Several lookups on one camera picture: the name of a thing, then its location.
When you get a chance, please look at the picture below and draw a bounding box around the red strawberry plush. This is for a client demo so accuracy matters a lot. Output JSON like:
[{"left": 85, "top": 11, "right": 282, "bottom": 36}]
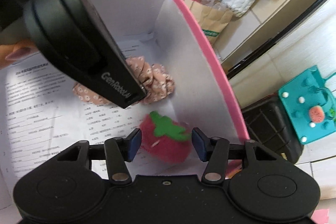
[{"left": 139, "top": 111, "right": 191, "bottom": 164}]

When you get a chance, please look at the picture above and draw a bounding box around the floral pink scrunchie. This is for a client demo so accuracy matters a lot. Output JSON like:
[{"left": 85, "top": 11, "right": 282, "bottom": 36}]
[{"left": 73, "top": 56, "right": 175, "bottom": 106}]

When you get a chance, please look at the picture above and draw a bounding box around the person's left hand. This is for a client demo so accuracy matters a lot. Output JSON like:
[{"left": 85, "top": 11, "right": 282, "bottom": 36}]
[{"left": 0, "top": 39, "right": 38, "bottom": 69}]

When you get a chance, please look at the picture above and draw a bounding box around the black suitcase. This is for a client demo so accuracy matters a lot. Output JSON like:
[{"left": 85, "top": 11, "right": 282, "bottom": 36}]
[{"left": 241, "top": 93, "right": 303, "bottom": 164}]

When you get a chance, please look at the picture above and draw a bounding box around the printed paper sheet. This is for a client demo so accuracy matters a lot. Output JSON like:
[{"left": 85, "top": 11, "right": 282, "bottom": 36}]
[{"left": 0, "top": 40, "right": 158, "bottom": 204}]

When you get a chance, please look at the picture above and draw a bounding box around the pink cardboard storage box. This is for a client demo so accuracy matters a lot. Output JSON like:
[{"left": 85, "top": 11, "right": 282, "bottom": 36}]
[{"left": 0, "top": 0, "right": 251, "bottom": 224}]

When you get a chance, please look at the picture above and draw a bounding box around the teal felt tote bag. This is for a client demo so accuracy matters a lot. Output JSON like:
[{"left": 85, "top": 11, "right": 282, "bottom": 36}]
[{"left": 278, "top": 65, "right": 335, "bottom": 145}]

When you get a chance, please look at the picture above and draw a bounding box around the brown paper bag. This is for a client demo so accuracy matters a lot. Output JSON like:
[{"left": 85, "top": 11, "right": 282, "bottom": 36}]
[{"left": 184, "top": 0, "right": 234, "bottom": 46}]

